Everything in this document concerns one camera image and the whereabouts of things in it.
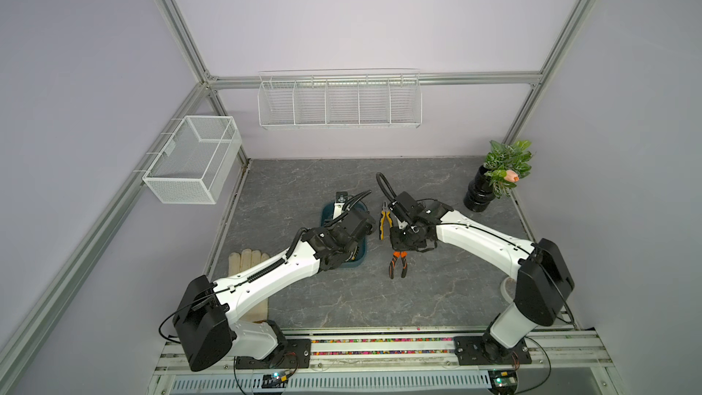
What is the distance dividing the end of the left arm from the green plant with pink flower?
0.46 metres

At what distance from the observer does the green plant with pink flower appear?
0.81 metres

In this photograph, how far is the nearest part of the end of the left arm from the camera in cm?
54
